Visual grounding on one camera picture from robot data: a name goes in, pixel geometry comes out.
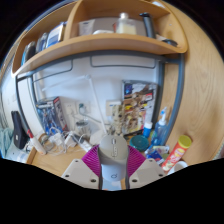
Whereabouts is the red chips can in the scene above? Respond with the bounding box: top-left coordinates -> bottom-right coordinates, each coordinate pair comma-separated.
161,134 -> 193,173

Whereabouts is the white desk lamp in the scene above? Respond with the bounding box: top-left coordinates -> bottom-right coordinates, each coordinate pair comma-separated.
41,73 -> 108,144

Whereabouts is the light grey computer mouse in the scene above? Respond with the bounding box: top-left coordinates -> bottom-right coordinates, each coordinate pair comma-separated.
98,133 -> 130,192

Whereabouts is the blue model kit box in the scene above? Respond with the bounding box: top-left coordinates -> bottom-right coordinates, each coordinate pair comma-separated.
35,96 -> 68,136

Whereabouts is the clear glass jar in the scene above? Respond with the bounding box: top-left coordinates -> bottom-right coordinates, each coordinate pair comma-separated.
75,120 -> 91,136

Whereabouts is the round green tin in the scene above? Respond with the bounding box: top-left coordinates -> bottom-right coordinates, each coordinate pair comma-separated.
129,134 -> 150,153

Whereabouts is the teal blanket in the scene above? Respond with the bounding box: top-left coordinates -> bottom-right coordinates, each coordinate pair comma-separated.
0,128 -> 14,158

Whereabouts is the tan robot model figure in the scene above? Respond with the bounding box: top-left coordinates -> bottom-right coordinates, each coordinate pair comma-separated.
111,104 -> 126,136

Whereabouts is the colourful printed box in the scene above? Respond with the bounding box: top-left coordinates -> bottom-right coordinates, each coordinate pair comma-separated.
121,79 -> 158,136

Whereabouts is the white power strip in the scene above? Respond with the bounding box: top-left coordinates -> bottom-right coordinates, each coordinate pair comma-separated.
64,133 -> 93,153

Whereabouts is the wooden shelf unit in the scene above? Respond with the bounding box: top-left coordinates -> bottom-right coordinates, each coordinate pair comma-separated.
11,0 -> 189,78

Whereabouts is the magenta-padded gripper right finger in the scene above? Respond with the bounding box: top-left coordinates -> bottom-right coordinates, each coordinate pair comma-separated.
125,145 -> 166,190

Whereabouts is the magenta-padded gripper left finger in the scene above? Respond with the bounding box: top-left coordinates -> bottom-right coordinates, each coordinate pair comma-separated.
61,144 -> 103,190

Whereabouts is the white tube with blue cap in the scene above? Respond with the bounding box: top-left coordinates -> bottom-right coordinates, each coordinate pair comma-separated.
142,113 -> 154,139

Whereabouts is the blue tissue packet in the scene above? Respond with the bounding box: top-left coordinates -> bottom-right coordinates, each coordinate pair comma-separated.
145,145 -> 166,163

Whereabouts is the blue spray bottle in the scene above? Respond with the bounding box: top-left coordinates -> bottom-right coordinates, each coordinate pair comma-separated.
150,106 -> 169,148

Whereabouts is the black bag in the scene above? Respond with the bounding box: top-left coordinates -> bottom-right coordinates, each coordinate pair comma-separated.
10,110 -> 30,150

